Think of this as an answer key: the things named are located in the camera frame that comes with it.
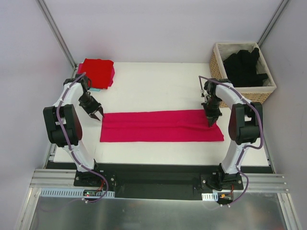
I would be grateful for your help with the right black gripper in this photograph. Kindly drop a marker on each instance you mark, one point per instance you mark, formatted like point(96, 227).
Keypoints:
point(211, 114)

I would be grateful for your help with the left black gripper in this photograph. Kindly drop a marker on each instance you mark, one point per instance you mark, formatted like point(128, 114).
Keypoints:
point(93, 109)

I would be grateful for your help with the magenta t shirt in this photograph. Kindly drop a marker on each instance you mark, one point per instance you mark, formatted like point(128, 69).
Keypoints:
point(159, 126)

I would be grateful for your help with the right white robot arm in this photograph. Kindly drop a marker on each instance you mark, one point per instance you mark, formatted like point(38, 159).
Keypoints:
point(245, 129)

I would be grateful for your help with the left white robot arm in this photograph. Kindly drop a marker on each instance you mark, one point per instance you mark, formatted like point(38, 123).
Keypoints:
point(65, 130)

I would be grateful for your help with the folded teal t shirt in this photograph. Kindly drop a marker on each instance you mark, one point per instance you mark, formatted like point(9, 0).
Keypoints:
point(94, 89)

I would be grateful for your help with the folded red t shirt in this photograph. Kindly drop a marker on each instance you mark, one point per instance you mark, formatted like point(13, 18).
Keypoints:
point(98, 71)

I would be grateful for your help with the black clothes in basket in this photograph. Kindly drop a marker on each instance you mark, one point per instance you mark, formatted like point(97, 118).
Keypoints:
point(241, 69)

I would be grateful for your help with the wicker basket with liner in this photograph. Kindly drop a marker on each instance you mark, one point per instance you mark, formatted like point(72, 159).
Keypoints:
point(222, 51)

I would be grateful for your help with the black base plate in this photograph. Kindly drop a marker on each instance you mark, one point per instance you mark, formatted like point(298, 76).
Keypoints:
point(149, 181)

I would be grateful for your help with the aluminium front rail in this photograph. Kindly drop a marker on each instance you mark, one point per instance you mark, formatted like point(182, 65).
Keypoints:
point(56, 178)

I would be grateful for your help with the right slotted cable duct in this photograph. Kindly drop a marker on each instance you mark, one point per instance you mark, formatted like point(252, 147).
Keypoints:
point(216, 196)

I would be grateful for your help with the slotted cable duct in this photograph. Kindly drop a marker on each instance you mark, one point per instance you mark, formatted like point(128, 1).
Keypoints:
point(75, 193)
point(216, 196)

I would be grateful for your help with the left slotted cable duct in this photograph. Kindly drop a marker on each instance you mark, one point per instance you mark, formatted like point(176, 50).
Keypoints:
point(75, 193)

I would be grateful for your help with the left aluminium frame post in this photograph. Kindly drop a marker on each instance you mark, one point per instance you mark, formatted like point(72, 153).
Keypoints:
point(56, 32)

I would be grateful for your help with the aluminium frame post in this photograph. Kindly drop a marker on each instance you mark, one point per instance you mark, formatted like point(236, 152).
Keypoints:
point(273, 21)
point(56, 32)

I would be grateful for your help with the right aluminium frame post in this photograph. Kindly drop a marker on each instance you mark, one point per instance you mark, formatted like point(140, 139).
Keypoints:
point(273, 21)

